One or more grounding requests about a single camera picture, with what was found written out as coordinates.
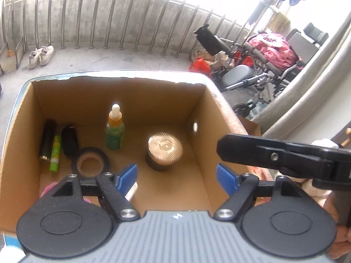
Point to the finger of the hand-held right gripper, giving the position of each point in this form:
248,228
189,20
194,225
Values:
246,148

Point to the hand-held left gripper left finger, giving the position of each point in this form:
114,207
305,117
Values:
127,176

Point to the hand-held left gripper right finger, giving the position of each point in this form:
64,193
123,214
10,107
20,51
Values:
224,179

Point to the black tape roll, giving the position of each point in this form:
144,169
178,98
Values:
103,159

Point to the green dropper bottle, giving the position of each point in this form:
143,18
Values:
114,137

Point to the black jar with gold lid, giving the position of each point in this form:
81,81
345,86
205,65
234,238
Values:
164,146

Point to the black oval device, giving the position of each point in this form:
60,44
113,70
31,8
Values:
70,141

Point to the green lip balm stick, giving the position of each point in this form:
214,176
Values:
55,153

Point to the pink ribbed lid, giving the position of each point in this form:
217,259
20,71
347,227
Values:
48,190

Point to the brown cardboard box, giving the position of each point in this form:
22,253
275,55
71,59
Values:
164,98

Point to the black lipstick tube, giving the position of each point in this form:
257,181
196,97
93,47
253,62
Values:
48,139

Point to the person's right hand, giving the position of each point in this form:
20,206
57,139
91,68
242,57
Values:
344,238

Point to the wheelchair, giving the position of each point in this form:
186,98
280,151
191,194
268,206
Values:
235,76

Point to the beige curtain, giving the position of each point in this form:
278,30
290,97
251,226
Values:
315,87

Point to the beige bag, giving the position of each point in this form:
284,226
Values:
219,57

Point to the red plastic bag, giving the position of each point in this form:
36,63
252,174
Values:
198,65

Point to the pink clothes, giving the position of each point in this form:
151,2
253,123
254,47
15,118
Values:
274,54

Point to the straw broom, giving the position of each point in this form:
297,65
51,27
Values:
279,22

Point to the metal railing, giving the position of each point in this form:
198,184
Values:
92,43

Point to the small metal rack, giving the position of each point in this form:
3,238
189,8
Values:
12,64

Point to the wooden chair post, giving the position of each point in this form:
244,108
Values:
346,139

